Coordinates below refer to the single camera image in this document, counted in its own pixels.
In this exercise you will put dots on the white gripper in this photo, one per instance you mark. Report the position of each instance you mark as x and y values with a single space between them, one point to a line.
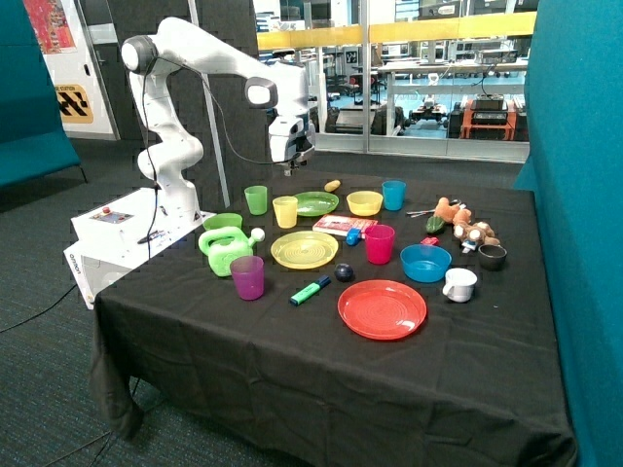
292 139

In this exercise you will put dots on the yellow plastic bowl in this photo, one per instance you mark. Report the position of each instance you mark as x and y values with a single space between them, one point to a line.
365 203

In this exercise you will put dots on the green plastic bowl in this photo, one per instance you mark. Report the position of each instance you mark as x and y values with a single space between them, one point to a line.
222 220

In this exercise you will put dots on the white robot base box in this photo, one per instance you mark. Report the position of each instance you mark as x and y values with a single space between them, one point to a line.
123 234

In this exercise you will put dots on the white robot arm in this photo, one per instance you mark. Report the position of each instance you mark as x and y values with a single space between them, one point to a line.
150 59

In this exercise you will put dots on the green plastic plate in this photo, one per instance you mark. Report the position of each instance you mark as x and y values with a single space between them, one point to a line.
312 204

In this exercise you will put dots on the yellow plastic plate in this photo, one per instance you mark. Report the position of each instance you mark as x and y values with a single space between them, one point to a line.
304 250

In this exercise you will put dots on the red plastic plate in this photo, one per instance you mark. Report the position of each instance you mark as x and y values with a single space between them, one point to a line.
382 310

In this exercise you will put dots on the yellow plastic cup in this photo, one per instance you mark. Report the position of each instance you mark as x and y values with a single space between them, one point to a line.
286 211

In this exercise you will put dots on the green plastic cup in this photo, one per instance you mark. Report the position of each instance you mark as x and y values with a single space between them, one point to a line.
257 199

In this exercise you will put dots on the yellow toy potato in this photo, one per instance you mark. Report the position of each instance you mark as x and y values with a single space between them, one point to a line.
332 186

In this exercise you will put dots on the red book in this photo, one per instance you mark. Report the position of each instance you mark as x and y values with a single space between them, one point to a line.
341 225

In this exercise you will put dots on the blue toy block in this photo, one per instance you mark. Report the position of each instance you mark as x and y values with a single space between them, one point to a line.
354 236

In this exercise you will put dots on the green toy watering can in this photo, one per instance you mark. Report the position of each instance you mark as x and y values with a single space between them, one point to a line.
224 245

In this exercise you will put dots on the blue plastic cup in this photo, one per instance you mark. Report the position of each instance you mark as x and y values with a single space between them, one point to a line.
394 194

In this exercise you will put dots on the purple plastic cup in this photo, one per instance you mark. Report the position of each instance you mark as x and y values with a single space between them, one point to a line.
248 275

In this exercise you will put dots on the pink plastic cup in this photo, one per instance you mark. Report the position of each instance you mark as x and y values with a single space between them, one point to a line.
379 240

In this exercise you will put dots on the dark blue ball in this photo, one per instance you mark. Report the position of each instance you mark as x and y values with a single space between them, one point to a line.
344 272

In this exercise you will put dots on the green highlighter marker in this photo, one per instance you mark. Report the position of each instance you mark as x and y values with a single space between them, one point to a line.
304 294

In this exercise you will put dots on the green toy vegetable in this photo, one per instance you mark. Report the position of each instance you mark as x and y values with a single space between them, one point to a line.
435 225

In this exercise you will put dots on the small red toy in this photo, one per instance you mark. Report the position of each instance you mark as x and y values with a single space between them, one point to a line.
430 240

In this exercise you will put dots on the orange plush toy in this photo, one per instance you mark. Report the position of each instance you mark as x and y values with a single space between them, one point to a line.
446 209

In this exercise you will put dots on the blue plastic bowl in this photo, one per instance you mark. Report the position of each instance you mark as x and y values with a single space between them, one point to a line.
425 263

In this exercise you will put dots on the black tablecloth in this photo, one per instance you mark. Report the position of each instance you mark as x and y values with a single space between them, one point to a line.
477 384

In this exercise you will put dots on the brown teddy bear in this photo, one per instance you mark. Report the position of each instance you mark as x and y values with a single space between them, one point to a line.
472 235

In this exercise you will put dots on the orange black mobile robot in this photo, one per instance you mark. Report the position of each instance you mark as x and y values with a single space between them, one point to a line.
496 117

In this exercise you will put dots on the white mug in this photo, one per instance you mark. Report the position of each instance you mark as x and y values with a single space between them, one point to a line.
459 285

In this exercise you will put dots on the black small bowl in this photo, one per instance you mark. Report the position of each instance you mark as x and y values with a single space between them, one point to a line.
492 257

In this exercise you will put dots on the yellow black sign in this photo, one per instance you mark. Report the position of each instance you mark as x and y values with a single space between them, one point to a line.
74 105

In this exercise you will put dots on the teal partition panel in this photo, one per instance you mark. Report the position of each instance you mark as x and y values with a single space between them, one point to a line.
574 168

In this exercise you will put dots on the red wall poster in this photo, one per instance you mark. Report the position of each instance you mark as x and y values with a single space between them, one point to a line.
50 25

